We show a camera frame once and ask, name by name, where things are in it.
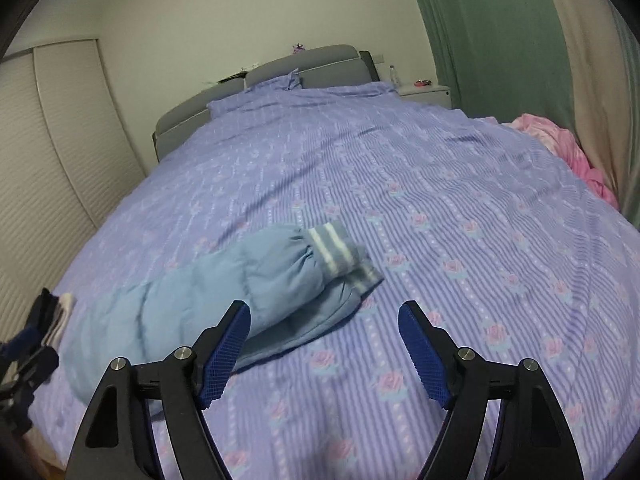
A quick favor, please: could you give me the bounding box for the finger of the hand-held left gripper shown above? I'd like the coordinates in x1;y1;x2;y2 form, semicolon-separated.
26;287;62;343

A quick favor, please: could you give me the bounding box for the light blue puffer jacket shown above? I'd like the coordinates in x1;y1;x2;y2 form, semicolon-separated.
42;222;386;416

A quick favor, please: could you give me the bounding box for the white nightstand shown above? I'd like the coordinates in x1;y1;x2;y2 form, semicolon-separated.
395;82;452;109

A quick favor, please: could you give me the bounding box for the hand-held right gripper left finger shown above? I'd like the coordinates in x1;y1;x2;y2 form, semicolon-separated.
65;300;252;480

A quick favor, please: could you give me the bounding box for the purple pillow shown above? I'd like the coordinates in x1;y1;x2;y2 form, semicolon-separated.
207;69;401;120

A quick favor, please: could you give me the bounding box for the white wardrobe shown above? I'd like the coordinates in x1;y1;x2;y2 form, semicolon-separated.
0;37;148;341

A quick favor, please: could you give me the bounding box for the beige curtain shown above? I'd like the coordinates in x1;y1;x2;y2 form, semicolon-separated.
540;0;640;231

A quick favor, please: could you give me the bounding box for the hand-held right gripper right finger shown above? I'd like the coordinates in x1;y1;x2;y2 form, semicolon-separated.
397;300;586;480

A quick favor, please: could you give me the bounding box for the grey padded headboard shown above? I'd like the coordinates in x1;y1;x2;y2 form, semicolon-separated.
152;44;376;163

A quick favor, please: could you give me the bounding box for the green curtain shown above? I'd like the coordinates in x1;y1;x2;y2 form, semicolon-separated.
400;0;576;131

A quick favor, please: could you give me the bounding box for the purple floral duvet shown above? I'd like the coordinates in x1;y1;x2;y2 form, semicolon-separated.
27;82;640;480

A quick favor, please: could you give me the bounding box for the pink cloth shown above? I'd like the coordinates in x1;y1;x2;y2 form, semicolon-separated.
510;112;621;208

